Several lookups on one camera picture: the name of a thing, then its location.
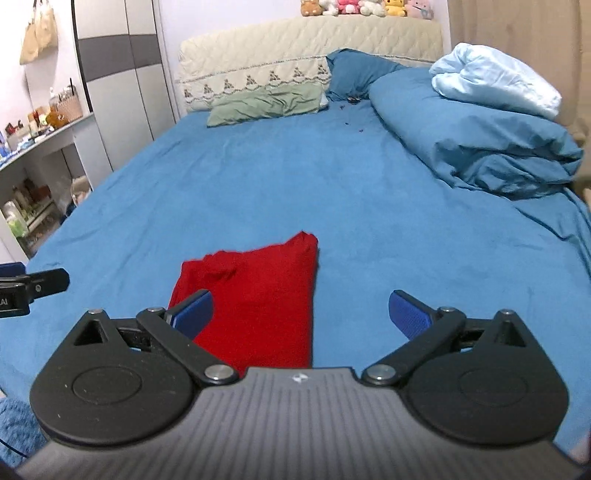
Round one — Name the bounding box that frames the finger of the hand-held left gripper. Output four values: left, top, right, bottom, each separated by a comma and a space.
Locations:
0, 262, 71, 298

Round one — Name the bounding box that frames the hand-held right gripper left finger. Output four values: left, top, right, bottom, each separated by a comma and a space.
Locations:
58, 290, 240, 387

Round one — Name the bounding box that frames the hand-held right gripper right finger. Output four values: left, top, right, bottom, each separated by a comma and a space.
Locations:
361, 290, 543, 387

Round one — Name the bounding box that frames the red knit sweater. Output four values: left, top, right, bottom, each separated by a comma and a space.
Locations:
168, 231, 320, 378

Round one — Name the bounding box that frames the white plastic bag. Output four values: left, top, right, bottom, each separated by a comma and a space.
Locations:
69, 175, 93, 205

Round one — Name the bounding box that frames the blue fuzzy rug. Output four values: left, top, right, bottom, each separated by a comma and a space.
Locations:
0, 396, 49, 468

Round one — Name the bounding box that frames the white shelf desk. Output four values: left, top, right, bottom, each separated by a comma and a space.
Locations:
0, 111, 114, 260

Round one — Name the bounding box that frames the blue bed sheet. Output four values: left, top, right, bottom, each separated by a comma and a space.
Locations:
0, 98, 591, 457

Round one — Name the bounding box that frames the woven basket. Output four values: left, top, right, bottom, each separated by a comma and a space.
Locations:
55, 95, 84, 123

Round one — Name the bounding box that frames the blue duvet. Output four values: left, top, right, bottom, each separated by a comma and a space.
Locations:
368, 69, 585, 202

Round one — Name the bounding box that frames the white and grey wardrobe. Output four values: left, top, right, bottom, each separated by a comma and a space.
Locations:
71, 0, 177, 174

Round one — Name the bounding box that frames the green pillow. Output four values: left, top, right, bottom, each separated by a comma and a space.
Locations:
207, 83, 329, 128

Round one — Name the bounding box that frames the blue pillow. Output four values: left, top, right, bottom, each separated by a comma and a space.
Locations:
325, 48, 408, 103

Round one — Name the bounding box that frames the cream hanging bag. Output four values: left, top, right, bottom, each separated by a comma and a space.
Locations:
19, 0, 60, 66

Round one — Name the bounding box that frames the light blue blanket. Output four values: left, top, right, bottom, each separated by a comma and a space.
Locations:
429, 42, 563, 121

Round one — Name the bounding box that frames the cream quilted headboard cover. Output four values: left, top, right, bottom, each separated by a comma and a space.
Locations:
178, 16, 445, 113

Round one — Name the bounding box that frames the row of plush toys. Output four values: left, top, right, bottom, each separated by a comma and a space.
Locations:
300, 0, 435, 21

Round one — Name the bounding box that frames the beige curtain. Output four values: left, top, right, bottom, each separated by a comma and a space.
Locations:
447, 0, 591, 185

